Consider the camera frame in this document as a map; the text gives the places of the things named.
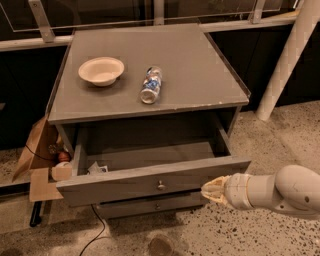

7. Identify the grey top drawer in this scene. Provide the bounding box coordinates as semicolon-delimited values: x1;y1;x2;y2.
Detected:
57;113;250;206

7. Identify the grey drawer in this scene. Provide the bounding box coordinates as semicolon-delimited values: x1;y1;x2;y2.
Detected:
57;113;250;206
97;191;208;219

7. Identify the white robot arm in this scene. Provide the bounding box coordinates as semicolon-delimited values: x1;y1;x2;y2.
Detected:
201;165;320;220

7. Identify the grey bottom drawer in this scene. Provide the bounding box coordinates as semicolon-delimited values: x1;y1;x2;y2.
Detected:
97;191;208;219

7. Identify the grey wooden drawer cabinet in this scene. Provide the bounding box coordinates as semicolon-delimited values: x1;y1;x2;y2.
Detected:
45;23;252;220

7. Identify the crumpled white packet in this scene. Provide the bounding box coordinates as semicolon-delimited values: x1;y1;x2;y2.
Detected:
88;162;108;175

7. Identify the clear plastic water bottle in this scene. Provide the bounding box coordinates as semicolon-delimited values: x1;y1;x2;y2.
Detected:
140;66;162;104

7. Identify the white tape roll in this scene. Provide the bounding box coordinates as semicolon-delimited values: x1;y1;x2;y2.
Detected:
51;162;72;181

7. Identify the white paper bowl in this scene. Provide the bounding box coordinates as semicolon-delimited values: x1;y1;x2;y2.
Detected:
78;57;124;87

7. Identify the brown cardboard box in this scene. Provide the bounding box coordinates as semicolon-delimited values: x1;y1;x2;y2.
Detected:
12;116;63;202

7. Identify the black cable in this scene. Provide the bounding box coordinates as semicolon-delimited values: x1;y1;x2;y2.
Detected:
78;203;107;256

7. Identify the white slanted post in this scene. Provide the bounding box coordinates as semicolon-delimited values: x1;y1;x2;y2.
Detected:
256;0;320;121

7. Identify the metal railing frame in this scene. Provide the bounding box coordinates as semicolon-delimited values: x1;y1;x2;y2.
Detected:
0;0;304;51

